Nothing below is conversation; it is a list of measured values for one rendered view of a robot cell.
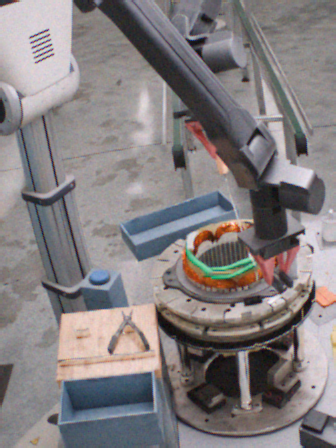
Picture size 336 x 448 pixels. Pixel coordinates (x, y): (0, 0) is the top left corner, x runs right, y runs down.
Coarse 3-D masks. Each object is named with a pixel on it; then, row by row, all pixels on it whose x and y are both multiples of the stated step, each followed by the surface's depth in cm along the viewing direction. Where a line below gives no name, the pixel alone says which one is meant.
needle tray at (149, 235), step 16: (208, 192) 166; (176, 208) 164; (192, 208) 166; (208, 208) 168; (224, 208) 166; (128, 224) 161; (144, 224) 163; (160, 224) 165; (176, 224) 164; (192, 224) 155; (208, 224) 157; (128, 240) 157; (144, 240) 160; (160, 240) 154; (176, 240) 155; (144, 256) 154
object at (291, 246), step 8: (288, 240) 110; (296, 240) 112; (272, 248) 109; (280, 248) 110; (288, 248) 110; (296, 248) 111; (264, 256) 109; (272, 256) 110; (280, 256) 116; (288, 256) 113; (280, 264) 116; (288, 264) 113; (288, 272) 115
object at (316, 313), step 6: (318, 306) 164; (330, 306) 163; (312, 312) 163; (318, 312) 162; (324, 312) 162; (330, 312) 162; (312, 318) 162; (318, 318) 160; (324, 318) 160; (330, 318) 161; (318, 324) 160
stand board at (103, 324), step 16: (64, 320) 132; (80, 320) 131; (96, 320) 131; (112, 320) 130; (144, 320) 129; (64, 336) 127; (96, 336) 126; (128, 336) 125; (64, 352) 123; (80, 352) 123; (96, 352) 122; (128, 352) 121; (64, 368) 119; (80, 368) 119; (96, 368) 118; (112, 368) 118; (128, 368) 117; (144, 368) 117; (160, 368) 117
